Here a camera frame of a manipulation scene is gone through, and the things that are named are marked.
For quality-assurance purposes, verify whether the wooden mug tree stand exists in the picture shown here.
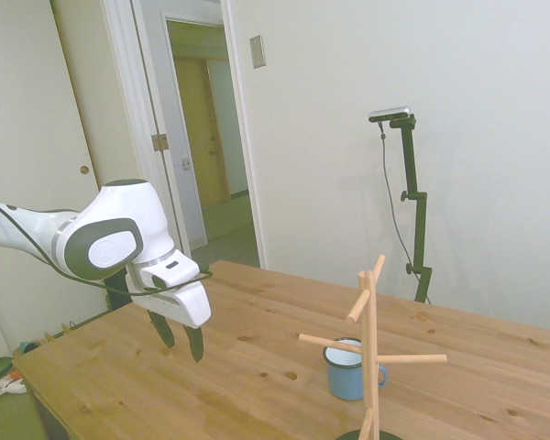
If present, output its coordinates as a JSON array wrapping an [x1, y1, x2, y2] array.
[[298, 254, 448, 440]]

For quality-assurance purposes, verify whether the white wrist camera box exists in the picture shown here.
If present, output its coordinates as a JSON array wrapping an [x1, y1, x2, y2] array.
[[138, 255, 200, 292]]

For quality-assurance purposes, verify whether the grey exterior camera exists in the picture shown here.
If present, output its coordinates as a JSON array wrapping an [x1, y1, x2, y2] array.
[[368, 105, 413, 125]]

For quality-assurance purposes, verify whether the wooden hallway door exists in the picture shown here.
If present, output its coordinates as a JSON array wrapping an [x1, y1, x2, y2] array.
[[173, 57, 233, 208]]

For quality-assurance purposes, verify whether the blue enamel mug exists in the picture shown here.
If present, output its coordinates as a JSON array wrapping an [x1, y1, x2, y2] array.
[[322, 337, 390, 402]]

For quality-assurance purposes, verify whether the white open door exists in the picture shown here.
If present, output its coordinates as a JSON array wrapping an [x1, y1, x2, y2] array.
[[132, 0, 210, 252]]

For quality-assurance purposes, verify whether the white sliding closet door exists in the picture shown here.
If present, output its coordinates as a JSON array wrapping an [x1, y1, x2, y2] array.
[[0, 0, 109, 331]]

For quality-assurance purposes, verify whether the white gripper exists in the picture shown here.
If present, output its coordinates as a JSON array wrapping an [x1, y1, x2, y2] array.
[[126, 268, 213, 364]]

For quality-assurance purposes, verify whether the black camera stand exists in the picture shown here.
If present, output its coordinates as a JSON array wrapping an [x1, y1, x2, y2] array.
[[388, 114, 434, 304]]

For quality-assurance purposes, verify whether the white floor object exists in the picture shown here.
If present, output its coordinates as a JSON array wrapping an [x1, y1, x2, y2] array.
[[0, 377, 28, 396]]

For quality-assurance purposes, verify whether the black post behind gripper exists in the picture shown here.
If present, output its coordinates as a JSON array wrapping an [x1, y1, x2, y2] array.
[[104, 269, 133, 314]]

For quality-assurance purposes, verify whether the beige wall switch plate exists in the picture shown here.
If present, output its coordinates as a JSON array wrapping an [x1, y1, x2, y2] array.
[[248, 35, 268, 71]]

